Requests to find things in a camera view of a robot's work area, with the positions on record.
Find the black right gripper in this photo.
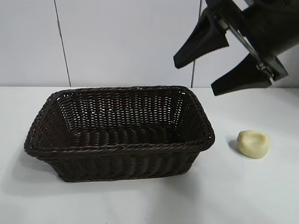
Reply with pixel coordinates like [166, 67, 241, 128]
[173, 0, 299, 96]

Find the pale yellow egg yolk pastry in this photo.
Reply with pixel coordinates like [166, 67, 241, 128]
[237, 130, 270, 160]

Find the dark brown wicker basket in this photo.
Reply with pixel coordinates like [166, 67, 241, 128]
[23, 85, 215, 183]

